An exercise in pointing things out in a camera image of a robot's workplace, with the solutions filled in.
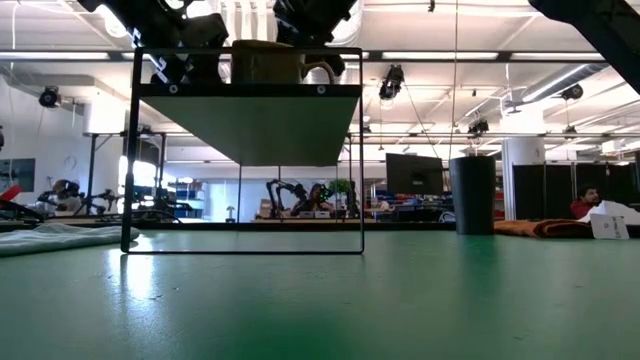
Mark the orange brown folded cloth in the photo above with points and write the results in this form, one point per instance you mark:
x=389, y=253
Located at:
x=545, y=228

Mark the person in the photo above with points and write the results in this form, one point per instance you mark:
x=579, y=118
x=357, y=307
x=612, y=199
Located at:
x=67, y=195
x=316, y=199
x=585, y=202

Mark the green potted plant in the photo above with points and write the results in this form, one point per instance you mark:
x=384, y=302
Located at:
x=341, y=186

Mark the black hanging ceiling camera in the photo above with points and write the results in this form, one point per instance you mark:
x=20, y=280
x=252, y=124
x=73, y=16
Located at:
x=49, y=97
x=478, y=126
x=572, y=92
x=392, y=82

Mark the black background robot arm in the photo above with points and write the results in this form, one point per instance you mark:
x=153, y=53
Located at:
x=282, y=195

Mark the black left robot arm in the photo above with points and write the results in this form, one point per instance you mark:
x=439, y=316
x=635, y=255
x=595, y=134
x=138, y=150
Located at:
x=107, y=5

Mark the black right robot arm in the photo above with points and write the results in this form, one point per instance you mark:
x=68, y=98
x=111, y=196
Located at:
x=595, y=30

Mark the white folded cloth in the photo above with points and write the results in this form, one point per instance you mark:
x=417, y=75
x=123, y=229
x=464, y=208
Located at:
x=57, y=239

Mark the white crumpled paper bag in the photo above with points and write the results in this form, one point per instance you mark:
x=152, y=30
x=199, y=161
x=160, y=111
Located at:
x=612, y=219

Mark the black overhead frame bar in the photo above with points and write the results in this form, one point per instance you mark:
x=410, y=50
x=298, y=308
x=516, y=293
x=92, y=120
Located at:
x=450, y=55

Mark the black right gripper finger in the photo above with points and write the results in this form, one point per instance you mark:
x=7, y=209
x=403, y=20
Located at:
x=332, y=60

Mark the black computer monitor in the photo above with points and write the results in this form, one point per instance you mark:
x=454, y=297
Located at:
x=414, y=174

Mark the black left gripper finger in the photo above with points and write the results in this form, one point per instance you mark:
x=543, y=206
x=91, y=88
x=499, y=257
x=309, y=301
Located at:
x=192, y=67

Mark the black room divider panels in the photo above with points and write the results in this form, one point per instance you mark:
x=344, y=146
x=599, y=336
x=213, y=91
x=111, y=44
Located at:
x=550, y=190

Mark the black tall tumbler cup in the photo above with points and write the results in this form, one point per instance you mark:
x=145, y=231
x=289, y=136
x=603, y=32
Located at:
x=472, y=195

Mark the red object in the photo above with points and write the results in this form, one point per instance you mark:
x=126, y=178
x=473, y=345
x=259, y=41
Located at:
x=10, y=194

